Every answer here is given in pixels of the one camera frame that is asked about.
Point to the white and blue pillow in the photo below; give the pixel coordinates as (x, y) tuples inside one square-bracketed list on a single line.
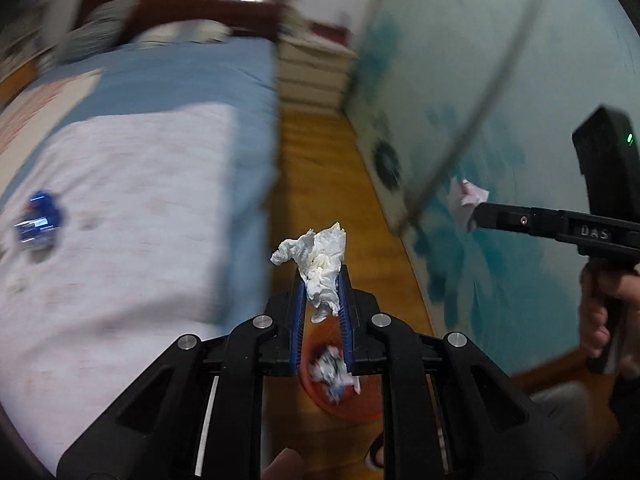
[(185, 32)]

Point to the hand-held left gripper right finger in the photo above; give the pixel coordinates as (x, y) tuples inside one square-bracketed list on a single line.
[(346, 320)]

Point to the grey plaid pillow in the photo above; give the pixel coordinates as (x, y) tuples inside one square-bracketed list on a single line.
[(100, 27)]

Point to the white tissue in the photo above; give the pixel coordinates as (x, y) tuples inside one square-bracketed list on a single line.
[(320, 265)]

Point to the crushed blue soda can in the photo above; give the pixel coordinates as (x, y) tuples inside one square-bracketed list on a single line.
[(42, 220)]

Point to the pink white paper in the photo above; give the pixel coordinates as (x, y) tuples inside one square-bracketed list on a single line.
[(465, 197)]

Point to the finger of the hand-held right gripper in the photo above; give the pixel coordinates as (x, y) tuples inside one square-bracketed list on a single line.
[(520, 221)]

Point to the pink patterned white blanket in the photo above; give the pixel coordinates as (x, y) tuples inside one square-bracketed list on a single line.
[(45, 100)]

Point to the red box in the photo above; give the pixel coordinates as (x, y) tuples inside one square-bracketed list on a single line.
[(330, 32)]

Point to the beige wooden nightstand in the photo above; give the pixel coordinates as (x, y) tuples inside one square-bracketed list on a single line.
[(312, 72)]

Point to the person's foot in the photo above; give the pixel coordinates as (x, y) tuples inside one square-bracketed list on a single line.
[(376, 452)]

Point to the person's left hand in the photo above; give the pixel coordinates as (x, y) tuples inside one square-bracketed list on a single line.
[(282, 465)]

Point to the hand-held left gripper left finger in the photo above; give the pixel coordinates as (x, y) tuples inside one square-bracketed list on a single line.
[(296, 320)]

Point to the person's right hand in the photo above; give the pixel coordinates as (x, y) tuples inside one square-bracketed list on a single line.
[(595, 320)]

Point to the floral sliding wardrobe door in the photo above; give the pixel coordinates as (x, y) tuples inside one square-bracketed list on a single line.
[(440, 60), (530, 285)]

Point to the white animal print blanket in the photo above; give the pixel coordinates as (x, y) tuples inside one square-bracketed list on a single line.
[(125, 240)]

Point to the bed with blue sheet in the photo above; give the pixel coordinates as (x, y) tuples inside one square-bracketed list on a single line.
[(200, 75)]

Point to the orange plastic basket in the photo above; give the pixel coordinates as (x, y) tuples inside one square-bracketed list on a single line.
[(360, 410)]

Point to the person's grey trouser leg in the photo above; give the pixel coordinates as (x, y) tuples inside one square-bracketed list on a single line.
[(565, 410)]

